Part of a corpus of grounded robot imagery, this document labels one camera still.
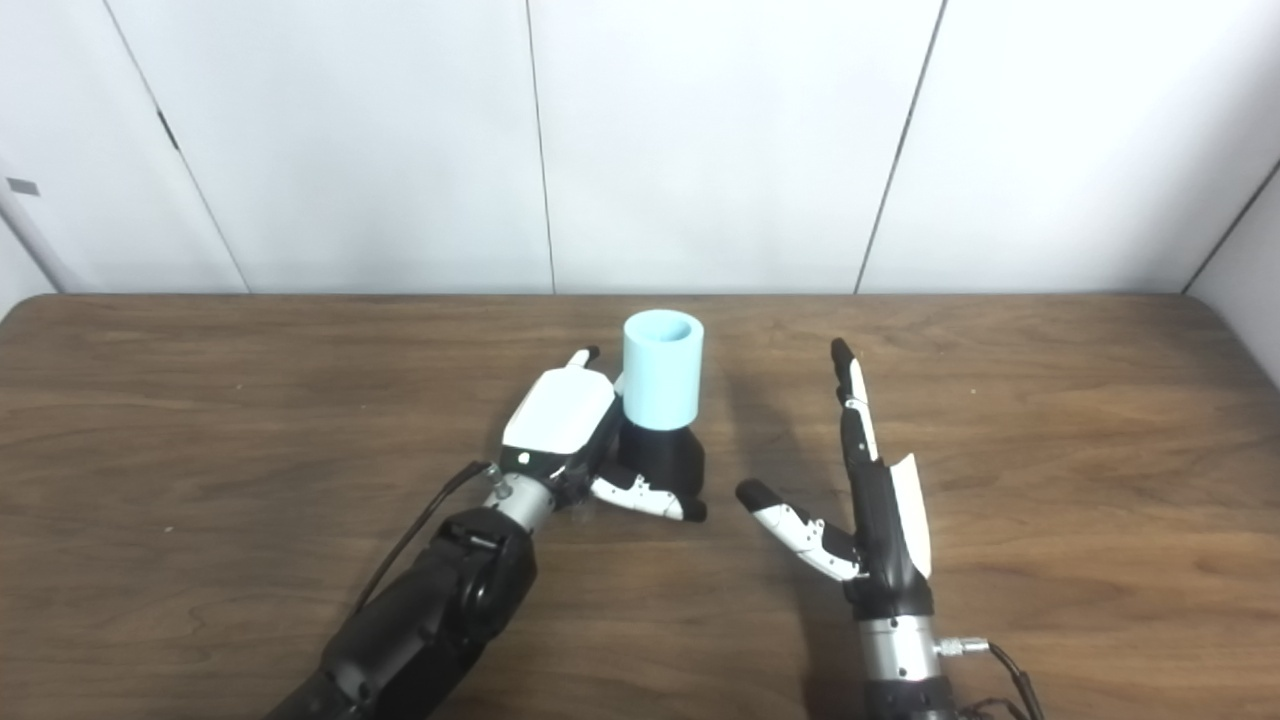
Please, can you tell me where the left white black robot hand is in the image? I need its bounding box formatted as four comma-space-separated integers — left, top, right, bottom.
497, 346, 708, 524

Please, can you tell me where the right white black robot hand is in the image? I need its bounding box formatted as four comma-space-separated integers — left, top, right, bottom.
736, 337, 936, 622

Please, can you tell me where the light-blue cylindrical hose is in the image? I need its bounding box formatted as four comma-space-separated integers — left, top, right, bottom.
622, 309, 705, 431

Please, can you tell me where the black funnel-shaped nozzle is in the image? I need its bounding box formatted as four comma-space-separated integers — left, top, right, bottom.
618, 420, 707, 503

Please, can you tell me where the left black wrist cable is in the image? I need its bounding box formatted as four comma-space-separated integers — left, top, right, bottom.
350, 459, 501, 616

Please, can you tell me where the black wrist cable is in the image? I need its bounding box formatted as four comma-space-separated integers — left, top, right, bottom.
935, 636, 1046, 720
350, 459, 501, 616

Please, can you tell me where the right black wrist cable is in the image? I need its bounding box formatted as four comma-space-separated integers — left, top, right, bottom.
935, 636, 1046, 720

